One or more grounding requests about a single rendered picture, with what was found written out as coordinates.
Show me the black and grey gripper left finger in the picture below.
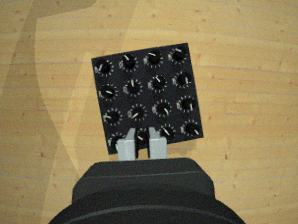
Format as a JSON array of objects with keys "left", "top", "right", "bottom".
[{"left": 117, "top": 128, "right": 139, "bottom": 161}]

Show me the black knob box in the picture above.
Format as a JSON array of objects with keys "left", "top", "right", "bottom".
[{"left": 91, "top": 43, "right": 204, "bottom": 155}]

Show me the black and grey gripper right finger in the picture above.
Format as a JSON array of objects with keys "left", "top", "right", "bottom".
[{"left": 147, "top": 127, "right": 167, "bottom": 159}]

